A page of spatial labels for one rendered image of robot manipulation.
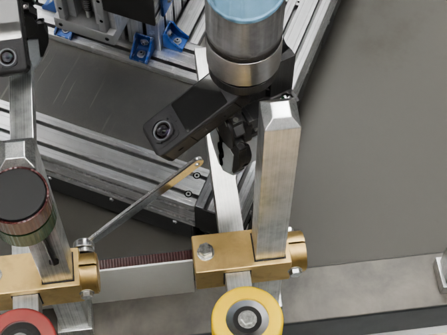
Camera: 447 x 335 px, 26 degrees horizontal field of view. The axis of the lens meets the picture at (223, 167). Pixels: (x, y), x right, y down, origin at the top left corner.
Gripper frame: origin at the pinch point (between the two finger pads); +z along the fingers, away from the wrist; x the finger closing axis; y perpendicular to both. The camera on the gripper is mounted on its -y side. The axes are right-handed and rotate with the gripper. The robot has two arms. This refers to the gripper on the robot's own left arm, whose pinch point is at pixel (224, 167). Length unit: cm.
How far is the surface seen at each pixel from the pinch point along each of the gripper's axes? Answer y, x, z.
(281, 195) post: 1.1, -10.8, -9.9
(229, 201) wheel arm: 0.2, -1.1, 6.9
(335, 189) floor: 44, 31, 92
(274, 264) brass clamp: 0.7, -11.5, 5.9
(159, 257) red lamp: -8.5, 2.8, 22.3
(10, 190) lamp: -24.2, -4.3, -21.4
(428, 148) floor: 69, 31, 92
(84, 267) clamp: -19.5, -1.8, 5.5
